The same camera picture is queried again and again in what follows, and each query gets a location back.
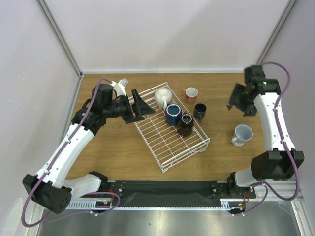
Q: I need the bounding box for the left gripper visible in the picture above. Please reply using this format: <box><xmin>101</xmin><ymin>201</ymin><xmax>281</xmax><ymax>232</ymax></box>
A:
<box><xmin>104</xmin><ymin>89</ymin><xmax>155</xmax><ymax>124</ymax></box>

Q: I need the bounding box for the white speckled mug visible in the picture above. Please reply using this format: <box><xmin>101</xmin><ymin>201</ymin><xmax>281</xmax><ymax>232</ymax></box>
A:
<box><xmin>155</xmin><ymin>88</ymin><xmax>172</xmax><ymax>110</ymax></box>

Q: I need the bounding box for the clear plastic cup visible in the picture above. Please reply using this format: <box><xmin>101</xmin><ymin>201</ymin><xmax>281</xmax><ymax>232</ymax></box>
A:
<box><xmin>231</xmin><ymin>124</ymin><xmax>253</xmax><ymax>147</ymax></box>

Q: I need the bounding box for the small dark blue cup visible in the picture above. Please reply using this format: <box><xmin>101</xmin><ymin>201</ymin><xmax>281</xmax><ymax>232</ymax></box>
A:
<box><xmin>193</xmin><ymin>103</ymin><xmax>207</xmax><ymax>120</ymax></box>

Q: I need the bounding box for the dark blue enamel mug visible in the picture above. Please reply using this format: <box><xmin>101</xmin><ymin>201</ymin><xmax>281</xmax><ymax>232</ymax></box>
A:
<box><xmin>165</xmin><ymin>104</ymin><xmax>182</xmax><ymax>126</ymax></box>

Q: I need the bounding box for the black mug white interior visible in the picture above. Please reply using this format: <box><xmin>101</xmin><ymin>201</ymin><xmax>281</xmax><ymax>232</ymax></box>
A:
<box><xmin>177</xmin><ymin>113</ymin><xmax>194</xmax><ymax>137</ymax></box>

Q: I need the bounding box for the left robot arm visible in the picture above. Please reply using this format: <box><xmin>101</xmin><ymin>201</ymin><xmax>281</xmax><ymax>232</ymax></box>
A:
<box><xmin>22</xmin><ymin>82</ymin><xmax>155</xmax><ymax>214</ymax></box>

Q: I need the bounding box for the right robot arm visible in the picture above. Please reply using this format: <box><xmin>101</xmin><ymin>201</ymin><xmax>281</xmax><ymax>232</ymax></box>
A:
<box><xmin>226</xmin><ymin>65</ymin><xmax>304</xmax><ymax>201</ymax></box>

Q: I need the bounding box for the red mug white interior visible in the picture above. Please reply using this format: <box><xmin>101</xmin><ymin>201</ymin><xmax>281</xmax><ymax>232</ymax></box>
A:
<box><xmin>182</xmin><ymin>87</ymin><xmax>198</xmax><ymax>104</ymax></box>

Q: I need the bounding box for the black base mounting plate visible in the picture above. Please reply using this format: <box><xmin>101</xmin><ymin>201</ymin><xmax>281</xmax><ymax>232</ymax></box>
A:
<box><xmin>109</xmin><ymin>180</ymin><xmax>256</xmax><ymax>208</ymax></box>

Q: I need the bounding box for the white wire dish rack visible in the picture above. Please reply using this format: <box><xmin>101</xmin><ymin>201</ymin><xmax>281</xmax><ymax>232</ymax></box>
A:
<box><xmin>135</xmin><ymin>83</ymin><xmax>210</xmax><ymax>173</ymax></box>

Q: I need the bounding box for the aluminium cable duct rail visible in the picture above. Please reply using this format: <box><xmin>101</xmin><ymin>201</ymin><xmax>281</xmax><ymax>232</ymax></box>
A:
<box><xmin>66</xmin><ymin>199</ymin><xmax>96</xmax><ymax>210</ymax></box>

